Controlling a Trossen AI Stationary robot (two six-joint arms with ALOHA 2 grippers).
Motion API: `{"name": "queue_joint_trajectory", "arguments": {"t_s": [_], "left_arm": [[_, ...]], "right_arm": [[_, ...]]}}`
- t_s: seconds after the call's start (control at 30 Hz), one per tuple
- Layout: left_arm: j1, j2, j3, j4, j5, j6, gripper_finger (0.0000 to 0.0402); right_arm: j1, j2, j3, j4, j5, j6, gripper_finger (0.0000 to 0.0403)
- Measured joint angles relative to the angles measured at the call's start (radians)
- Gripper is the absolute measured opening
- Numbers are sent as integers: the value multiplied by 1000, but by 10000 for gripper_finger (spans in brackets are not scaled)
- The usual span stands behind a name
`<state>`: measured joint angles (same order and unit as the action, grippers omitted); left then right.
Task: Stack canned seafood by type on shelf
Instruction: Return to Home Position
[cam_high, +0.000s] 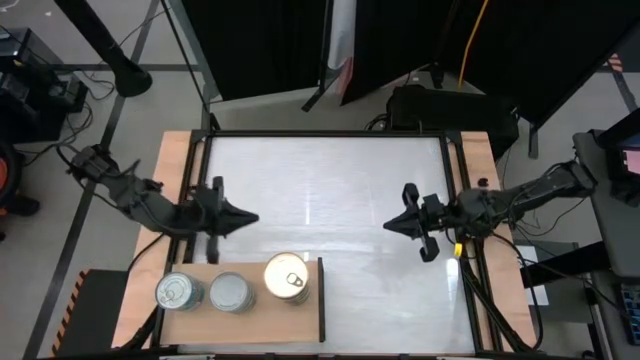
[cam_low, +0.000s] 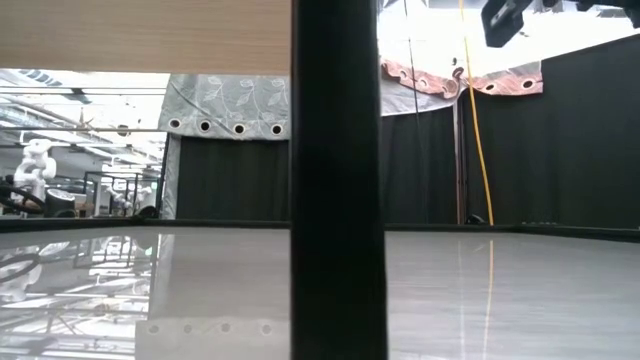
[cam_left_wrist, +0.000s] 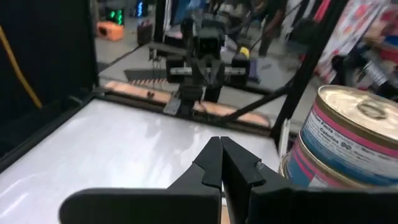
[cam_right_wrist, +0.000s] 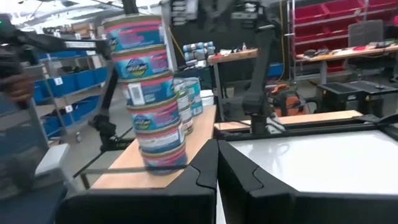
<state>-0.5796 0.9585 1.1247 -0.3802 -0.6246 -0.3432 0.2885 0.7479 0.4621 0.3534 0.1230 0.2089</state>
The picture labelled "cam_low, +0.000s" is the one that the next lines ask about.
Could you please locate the wooden shelf board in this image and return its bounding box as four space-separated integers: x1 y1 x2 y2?
0 0 293 75

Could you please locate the grey leaf-print curtain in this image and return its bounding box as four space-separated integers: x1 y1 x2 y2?
157 73 292 220

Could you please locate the yellow cable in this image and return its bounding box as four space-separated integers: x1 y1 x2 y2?
458 0 496 226

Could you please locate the black shelf side panel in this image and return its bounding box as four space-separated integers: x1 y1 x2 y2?
290 0 389 360

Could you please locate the black curtain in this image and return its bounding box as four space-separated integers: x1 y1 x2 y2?
382 32 640 227
175 135 292 222

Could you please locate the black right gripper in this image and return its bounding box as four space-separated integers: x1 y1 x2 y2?
480 0 534 49

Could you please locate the white curtain with pink hem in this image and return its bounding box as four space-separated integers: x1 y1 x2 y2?
377 0 640 119

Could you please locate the black office chair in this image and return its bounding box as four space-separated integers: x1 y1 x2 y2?
43 188 78 219

